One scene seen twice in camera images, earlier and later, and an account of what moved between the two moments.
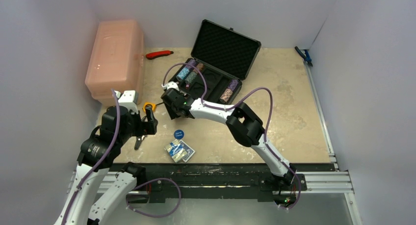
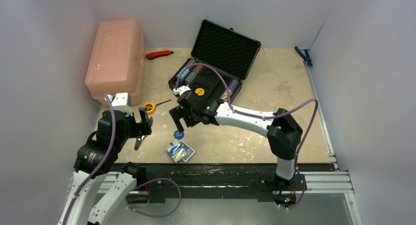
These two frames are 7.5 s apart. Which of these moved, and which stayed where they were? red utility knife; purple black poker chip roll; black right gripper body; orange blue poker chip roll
Moved: black right gripper body
Stayed: orange blue poker chip roll; purple black poker chip roll; red utility knife
